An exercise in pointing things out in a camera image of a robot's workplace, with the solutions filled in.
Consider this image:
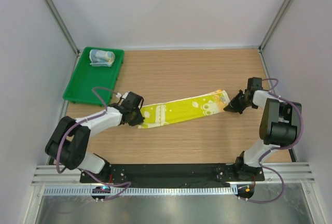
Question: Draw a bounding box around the yellow green patterned towel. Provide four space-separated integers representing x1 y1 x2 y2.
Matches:
138 90 230 129

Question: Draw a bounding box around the blue polka dot towel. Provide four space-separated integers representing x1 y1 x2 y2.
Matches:
89 49 115 67

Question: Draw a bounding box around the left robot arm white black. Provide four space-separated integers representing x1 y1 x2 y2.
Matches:
45 91 144 183

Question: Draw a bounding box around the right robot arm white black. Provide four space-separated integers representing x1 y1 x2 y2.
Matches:
224 77 303 181

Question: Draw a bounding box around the green plastic tray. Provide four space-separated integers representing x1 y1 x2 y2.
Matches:
63 47 125 106

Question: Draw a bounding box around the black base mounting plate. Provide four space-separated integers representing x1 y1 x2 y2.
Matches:
96 163 265 189

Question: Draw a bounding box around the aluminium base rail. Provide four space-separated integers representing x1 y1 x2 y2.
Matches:
31 162 315 186

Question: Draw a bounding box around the white slotted cable duct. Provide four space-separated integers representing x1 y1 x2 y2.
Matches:
43 185 238 196

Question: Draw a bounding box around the right aluminium frame post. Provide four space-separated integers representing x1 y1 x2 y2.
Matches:
258 0 293 53

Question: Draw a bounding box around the aluminium frame post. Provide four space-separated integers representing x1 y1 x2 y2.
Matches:
258 0 293 53
44 0 79 56

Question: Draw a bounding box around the left aluminium frame post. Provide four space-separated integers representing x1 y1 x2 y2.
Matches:
44 0 79 56

